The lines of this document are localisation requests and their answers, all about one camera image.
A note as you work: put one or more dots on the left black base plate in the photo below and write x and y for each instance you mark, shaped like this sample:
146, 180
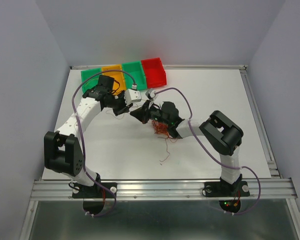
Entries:
88, 192

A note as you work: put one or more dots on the green bin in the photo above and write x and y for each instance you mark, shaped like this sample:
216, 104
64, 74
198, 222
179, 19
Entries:
87, 74
135, 69

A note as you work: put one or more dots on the red bin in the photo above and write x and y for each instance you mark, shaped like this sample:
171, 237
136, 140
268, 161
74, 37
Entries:
155, 73

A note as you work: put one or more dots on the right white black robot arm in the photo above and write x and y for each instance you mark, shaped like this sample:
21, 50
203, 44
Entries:
223, 135

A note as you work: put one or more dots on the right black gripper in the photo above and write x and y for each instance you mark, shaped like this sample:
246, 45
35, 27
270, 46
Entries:
142, 113

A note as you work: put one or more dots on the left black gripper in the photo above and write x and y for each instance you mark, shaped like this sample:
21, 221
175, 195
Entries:
124, 108

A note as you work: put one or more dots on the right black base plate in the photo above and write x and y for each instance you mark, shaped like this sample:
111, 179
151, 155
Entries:
218, 189

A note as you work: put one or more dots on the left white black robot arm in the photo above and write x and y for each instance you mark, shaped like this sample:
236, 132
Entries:
64, 149

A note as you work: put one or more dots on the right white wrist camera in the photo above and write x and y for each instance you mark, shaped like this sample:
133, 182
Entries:
151, 94

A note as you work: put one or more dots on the leftmost green bin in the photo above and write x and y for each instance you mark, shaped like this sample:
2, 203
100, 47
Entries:
87, 74

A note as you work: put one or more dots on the yellow bin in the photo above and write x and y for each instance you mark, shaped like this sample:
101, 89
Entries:
119, 84

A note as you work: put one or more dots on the aluminium front rail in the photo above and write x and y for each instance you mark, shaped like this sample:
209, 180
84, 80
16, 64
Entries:
159, 190

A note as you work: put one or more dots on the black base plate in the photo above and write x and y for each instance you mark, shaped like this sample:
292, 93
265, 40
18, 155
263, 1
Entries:
88, 192
218, 189

